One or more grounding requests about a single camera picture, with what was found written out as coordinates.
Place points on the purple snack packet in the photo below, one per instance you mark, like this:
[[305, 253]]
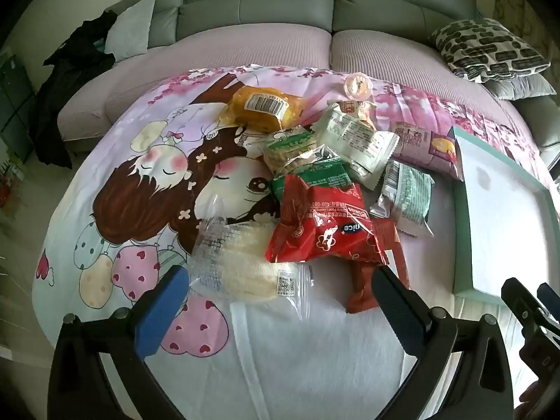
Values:
[[420, 148]]

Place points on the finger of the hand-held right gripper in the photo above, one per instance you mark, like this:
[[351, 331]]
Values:
[[550, 297], [521, 302]]

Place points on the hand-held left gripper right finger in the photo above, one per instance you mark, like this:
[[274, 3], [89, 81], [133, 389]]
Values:
[[393, 310]]

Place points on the dark red snack packet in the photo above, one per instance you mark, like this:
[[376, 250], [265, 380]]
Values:
[[365, 284]]

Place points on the grey leather cushion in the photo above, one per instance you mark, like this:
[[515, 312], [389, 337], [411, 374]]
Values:
[[542, 118]]

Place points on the clear rice cracker packet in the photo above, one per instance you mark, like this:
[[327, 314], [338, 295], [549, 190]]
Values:
[[245, 262]]

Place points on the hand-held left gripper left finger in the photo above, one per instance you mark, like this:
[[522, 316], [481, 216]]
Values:
[[162, 310]]

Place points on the printed blanket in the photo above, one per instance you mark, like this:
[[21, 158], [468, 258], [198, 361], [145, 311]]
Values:
[[131, 192]]

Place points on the yellow cake packet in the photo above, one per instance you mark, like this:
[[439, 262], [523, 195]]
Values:
[[262, 105]]

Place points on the grey sofa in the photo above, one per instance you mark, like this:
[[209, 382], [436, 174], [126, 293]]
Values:
[[262, 8]]

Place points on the bright red snack packet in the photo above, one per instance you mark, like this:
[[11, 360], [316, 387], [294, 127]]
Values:
[[319, 232]]

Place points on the white orange snack packet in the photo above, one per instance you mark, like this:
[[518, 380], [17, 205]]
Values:
[[361, 111]]

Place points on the light grey pillow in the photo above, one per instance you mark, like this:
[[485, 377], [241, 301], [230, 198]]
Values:
[[131, 30]]

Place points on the teal box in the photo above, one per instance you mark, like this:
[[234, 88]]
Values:
[[503, 218]]

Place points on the white green snack packet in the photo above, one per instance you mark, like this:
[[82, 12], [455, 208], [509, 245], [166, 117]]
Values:
[[407, 197]]

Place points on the clear jelly cup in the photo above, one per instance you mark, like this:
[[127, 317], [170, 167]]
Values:
[[357, 85]]

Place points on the black clothing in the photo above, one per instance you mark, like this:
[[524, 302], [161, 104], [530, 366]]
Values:
[[74, 78]]

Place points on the clear biscuit packet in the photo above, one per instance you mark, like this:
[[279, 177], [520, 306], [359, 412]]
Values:
[[288, 153]]

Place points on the black white patterned pillow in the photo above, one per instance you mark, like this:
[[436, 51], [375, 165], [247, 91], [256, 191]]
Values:
[[485, 48]]

